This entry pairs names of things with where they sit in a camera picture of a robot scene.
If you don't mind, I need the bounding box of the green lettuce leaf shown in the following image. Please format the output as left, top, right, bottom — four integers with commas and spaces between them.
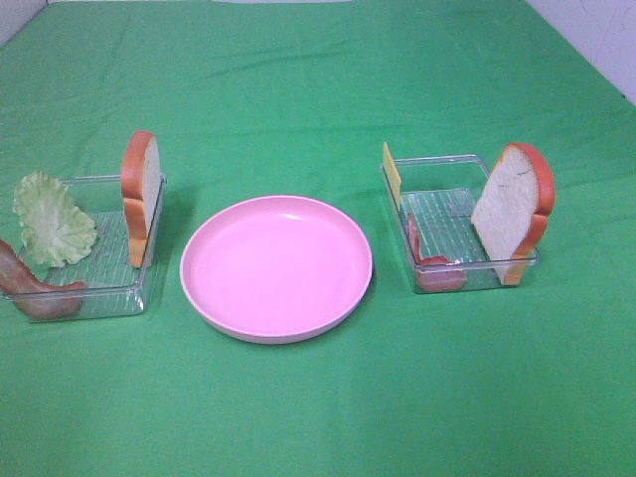
13, 171, 97, 267

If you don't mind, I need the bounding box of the clear plastic tray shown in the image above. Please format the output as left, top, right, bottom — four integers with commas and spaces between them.
381, 154, 539, 294
1, 175, 167, 323

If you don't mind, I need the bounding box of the yellow cheese slice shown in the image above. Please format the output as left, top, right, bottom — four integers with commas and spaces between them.
383, 142, 401, 208

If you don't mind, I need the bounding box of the bacon strip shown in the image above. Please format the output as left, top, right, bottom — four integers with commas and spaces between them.
406, 213, 467, 292
1, 240, 84, 320

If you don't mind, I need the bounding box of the green tablecloth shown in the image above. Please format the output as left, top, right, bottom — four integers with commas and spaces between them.
1, 1, 635, 476

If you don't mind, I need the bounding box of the left clear plastic tray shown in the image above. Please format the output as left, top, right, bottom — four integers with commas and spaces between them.
1, 175, 167, 323

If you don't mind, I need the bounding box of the pink round plate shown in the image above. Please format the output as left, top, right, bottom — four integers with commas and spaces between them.
180, 196, 374, 344

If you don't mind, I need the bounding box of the toast bread slice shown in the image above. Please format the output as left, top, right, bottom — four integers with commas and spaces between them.
120, 130, 162, 267
471, 142, 556, 286

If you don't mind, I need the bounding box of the right clear plastic tray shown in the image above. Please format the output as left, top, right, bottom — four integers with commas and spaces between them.
381, 154, 539, 294

